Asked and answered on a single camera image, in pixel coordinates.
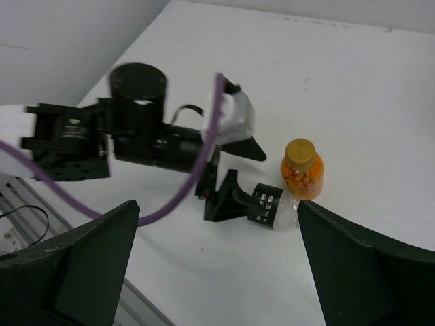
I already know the orange bottle with gold cap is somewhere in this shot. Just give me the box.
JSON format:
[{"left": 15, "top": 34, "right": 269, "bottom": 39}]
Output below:
[{"left": 281, "top": 138, "right": 324, "bottom": 200}]

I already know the aluminium table rail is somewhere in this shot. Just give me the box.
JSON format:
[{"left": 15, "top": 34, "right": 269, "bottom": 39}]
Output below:
[{"left": 1, "top": 175, "right": 170, "bottom": 325}]

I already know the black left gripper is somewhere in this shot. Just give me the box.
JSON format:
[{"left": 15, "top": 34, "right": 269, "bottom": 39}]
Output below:
[{"left": 152, "top": 124, "right": 267, "bottom": 223}]

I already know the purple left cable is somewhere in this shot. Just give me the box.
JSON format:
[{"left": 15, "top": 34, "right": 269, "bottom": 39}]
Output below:
[{"left": 0, "top": 71, "right": 227, "bottom": 227}]

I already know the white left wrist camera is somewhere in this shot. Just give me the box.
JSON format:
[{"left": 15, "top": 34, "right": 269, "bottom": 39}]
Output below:
[{"left": 215, "top": 90, "right": 255, "bottom": 145}]

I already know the clear bottle black label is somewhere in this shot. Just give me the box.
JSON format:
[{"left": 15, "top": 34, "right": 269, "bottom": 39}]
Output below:
[{"left": 247, "top": 183, "right": 299, "bottom": 231}]

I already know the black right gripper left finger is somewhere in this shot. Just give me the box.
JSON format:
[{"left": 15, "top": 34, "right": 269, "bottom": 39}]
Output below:
[{"left": 1, "top": 200, "right": 139, "bottom": 325}]

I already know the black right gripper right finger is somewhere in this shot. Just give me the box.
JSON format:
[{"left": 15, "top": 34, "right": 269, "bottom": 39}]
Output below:
[{"left": 298, "top": 201, "right": 434, "bottom": 325}]

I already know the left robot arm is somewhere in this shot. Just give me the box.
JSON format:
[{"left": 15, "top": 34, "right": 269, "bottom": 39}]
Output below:
[{"left": 1, "top": 62, "right": 266, "bottom": 226}]

